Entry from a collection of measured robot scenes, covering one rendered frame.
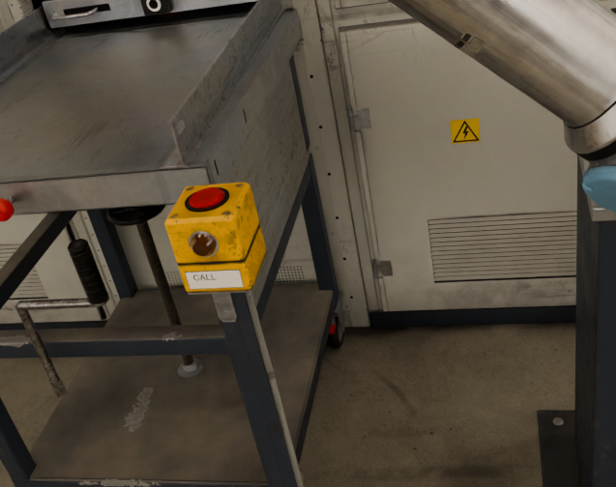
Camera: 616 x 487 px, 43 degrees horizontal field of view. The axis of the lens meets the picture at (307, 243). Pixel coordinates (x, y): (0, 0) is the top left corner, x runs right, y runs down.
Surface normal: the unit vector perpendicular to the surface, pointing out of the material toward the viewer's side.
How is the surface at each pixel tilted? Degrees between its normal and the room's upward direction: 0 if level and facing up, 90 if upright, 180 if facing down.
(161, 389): 0
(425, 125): 90
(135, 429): 0
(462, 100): 90
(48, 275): 90
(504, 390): 0
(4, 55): 90
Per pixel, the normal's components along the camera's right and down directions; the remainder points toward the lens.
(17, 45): 0.97, -0.05
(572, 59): -0.03, 0.46
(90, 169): -0.18, -0.83
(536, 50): -0.16, 0.63
